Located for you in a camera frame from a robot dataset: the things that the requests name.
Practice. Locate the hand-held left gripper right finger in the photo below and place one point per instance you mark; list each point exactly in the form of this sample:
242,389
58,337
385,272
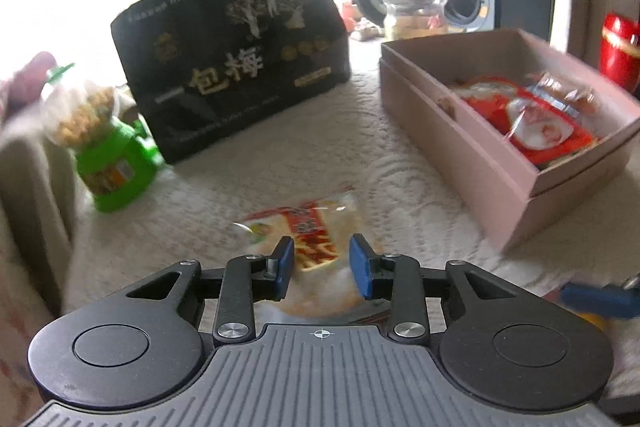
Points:
361,267

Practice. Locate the clear packet with brown snack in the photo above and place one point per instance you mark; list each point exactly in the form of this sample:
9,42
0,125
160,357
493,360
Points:
570,94

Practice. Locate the pink cardboard box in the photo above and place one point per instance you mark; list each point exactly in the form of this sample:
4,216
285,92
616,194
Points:
470,157

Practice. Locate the red canister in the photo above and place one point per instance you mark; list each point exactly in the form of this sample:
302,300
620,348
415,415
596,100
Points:
620,52

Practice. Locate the white textured tablecloth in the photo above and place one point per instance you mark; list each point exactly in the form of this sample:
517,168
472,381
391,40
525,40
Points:
400,192

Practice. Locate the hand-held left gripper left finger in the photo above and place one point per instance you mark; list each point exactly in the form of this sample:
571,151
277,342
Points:
285,267

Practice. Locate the white and red snack packet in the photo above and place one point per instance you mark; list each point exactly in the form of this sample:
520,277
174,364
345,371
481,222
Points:
310,227

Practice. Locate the green snack dispenser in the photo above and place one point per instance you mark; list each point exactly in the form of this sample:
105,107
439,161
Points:
112,172

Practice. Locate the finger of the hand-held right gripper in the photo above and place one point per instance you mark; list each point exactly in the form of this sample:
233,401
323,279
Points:
595,297

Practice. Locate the black bag with gold print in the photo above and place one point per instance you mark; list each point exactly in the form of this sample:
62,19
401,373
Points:
225,57

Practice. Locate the beige sofa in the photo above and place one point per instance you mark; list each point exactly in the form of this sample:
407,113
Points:
30,197

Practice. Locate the pink printed blanket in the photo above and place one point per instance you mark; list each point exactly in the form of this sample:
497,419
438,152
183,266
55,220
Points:
20,347

